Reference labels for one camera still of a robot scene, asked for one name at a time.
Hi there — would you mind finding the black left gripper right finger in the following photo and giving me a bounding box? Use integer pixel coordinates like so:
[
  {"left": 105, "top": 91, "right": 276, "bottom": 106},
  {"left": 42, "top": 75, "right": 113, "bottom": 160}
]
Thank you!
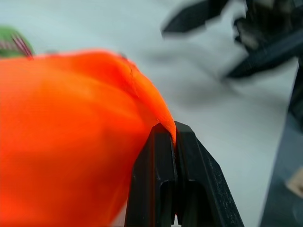
[{"left": 174, "top": 121, "right": 245, "bottom": 227}]

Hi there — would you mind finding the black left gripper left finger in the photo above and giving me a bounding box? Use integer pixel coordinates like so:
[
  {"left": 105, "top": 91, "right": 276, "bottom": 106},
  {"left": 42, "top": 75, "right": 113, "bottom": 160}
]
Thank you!
[{"left": 125, "top": 122, "right": 178, "bottom": 227}]

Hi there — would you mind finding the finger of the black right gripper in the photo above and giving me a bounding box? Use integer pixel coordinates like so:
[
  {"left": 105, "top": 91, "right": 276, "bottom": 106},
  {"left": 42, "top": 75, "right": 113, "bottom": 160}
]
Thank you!
[
  {"left": 226, "top": 29, "right": 303, "bottom": 79},
  {"left": 161, "top": 0, "right": 237, "bottom": 34}
]

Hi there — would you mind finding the orange fabric pouch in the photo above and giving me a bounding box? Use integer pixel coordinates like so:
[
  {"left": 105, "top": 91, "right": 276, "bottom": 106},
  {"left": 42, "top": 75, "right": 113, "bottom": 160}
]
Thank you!
[{"left": 0, "top": 49, "right": 178, "bottom": 227}]

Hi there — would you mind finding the green striped packet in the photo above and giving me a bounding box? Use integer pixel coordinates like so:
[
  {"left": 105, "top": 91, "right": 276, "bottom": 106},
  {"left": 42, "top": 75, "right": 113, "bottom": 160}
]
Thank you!
[{"left": 0, "top": 26, "right": 36, "bottom": 59}]

